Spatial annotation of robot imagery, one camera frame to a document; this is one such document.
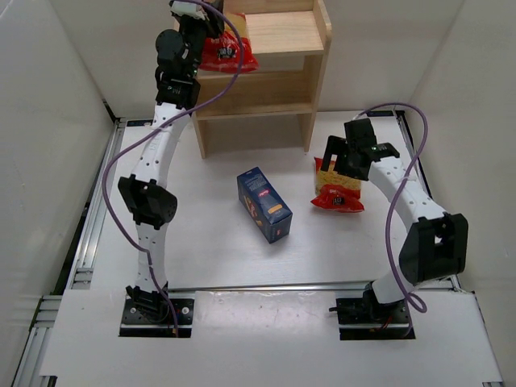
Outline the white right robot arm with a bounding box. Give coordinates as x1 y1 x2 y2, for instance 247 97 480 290
321 119 468 312

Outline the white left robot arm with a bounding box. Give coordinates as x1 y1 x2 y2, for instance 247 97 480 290
118 1 224 319

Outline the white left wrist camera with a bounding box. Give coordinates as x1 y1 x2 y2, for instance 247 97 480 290
169 1 206 20

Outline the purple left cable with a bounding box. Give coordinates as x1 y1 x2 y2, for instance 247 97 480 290
101 0 244 338

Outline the wooden three-tier shelf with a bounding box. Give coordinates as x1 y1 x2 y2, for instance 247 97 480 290
193 1 332 157

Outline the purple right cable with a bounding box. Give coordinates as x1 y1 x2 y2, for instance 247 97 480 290
352 102 429 338

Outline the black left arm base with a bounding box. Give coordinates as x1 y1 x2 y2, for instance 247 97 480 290
119 286 195 339

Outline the aluminium rail frame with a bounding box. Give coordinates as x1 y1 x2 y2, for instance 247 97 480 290
15 112 505 386

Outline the blue pasta box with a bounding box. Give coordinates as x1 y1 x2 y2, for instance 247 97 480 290
236 167 293 243

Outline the purple cable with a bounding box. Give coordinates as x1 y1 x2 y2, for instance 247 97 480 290
101 0 244 338
352 102 429 338

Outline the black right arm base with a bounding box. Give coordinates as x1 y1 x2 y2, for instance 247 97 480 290
328 284 416 341

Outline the red pasta bag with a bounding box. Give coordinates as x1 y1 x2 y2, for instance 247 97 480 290
310 157 364 214
200 13 260 74

